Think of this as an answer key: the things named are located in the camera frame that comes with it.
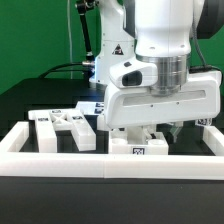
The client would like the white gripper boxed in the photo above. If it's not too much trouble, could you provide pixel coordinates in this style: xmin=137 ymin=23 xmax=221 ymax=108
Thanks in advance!
xmin=104 ymin=58 xmax=221 ymax=145

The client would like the white chair seat block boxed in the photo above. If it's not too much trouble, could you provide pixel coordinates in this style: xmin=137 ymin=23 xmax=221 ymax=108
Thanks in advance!
xmin=108 ymin=128 xmax=169 ymax=155

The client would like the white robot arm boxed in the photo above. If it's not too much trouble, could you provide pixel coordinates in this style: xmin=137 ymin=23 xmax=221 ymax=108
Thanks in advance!
xmin=91 ymin=0 xmax=224 ymax=146

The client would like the white tagged cube far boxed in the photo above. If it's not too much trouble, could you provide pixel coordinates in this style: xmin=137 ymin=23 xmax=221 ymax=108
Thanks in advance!
xmin=195 ymin=118 xmax=212 ymax=126

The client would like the white tag marker sheet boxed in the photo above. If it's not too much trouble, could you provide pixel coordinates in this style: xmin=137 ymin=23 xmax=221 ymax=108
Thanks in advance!
xmin=76 ymin=101 xmax=104 ymax=115

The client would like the black cable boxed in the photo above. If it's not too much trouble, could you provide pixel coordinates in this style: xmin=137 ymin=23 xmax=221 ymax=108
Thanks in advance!
xmin=38 ymin=61 xmax=96 ymax=80

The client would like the white chair back frame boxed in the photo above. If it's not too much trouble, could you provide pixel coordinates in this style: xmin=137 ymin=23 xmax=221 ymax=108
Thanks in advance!
xmin=28 ymin=109 xmax=96 ymax=153

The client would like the white U-shaped fence frame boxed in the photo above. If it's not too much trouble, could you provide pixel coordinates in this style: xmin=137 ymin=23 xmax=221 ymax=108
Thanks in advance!
xmin=0 ymin=122 xmax=224 ymax=180

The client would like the white hanging cable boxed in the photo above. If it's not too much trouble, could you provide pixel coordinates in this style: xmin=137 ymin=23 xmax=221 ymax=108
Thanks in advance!
xmin=66 ymin=0 xmax=74 ymax=80

